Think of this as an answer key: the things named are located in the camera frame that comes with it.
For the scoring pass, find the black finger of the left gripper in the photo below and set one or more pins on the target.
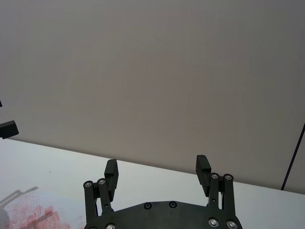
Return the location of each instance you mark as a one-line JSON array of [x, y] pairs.
[[9, 129]]

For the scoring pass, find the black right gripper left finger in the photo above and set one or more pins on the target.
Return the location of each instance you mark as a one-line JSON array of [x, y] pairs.
[[112, 176]]

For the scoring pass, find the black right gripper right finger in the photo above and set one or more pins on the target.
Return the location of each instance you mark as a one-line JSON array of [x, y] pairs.
[[202, 176]]

